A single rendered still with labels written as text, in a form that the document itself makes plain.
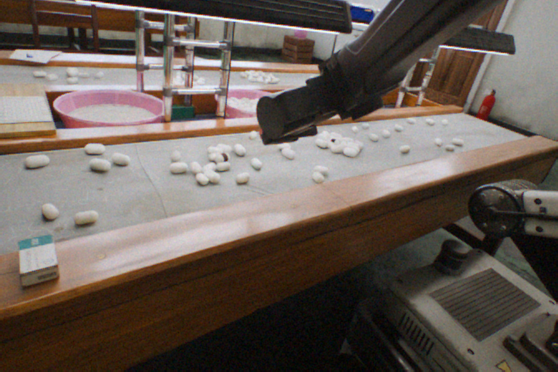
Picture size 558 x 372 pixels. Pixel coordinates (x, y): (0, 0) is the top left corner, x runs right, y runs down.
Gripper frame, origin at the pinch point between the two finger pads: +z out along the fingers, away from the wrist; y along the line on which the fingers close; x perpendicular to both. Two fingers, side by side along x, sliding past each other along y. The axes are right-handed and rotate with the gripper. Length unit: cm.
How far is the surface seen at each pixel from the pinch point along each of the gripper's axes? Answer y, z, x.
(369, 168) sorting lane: -34.3, 8.0, 10.3
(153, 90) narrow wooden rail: 3, 52, -30
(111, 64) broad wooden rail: 8, 80, -52
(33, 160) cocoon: 35.5, 21.5, -5.0
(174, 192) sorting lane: 15.0, 10.9, 6.5
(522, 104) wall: -469, 124, -28
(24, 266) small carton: 37.4, -4.5, 12.7
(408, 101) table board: -134, 57, -22
